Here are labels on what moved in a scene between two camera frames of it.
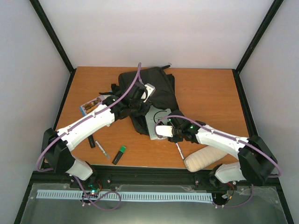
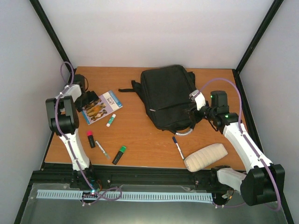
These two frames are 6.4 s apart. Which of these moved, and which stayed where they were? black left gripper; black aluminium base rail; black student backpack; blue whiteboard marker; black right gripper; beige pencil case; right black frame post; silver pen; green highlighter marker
Moved: black left gripper; black student backpack; black right gripper
Stayed: right black frame post; silver pen; blue whiteboard marker; beige pencil case; green highlighter marker; black aluminium base rail
